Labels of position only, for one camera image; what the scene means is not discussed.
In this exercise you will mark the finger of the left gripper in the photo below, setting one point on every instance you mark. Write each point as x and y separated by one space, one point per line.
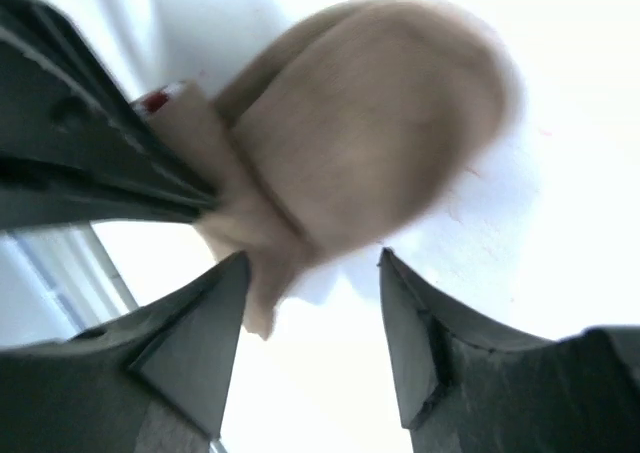
59 107
37 194

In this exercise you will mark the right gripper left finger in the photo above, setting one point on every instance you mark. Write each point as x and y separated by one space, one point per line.
154 380

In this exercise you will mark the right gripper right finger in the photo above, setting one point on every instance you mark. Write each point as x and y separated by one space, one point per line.
467 383

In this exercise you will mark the brown sock red stripes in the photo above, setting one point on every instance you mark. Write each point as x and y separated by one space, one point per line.
348 127

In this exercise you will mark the aluminium table rail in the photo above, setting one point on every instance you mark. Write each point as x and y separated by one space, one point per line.
56 283

